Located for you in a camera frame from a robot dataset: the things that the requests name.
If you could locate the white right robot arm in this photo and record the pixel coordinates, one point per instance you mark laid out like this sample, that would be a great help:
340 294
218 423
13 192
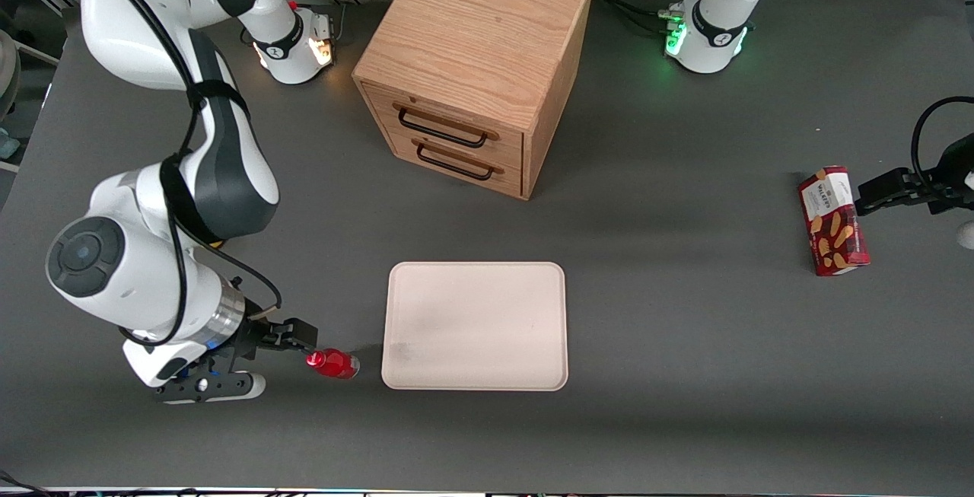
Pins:
129 33

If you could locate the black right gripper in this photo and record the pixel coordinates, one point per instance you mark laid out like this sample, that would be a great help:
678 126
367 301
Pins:
253 337

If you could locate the wooden two-drawer cabinet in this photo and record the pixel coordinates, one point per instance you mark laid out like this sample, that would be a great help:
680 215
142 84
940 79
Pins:
479 33

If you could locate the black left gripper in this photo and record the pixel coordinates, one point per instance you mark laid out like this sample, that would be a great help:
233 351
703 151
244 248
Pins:
940 184

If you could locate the red shortbread cookie box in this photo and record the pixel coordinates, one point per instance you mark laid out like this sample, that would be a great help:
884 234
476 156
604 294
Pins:
833 223

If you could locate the wooden drawer front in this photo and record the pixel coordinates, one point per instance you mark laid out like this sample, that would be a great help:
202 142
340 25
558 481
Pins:
514 148
514 181

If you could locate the beige plastic tray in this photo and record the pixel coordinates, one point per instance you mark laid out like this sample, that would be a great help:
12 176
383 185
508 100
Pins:
475 326

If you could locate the red coke bottle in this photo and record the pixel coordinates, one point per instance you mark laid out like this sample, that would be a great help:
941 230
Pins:
338 364

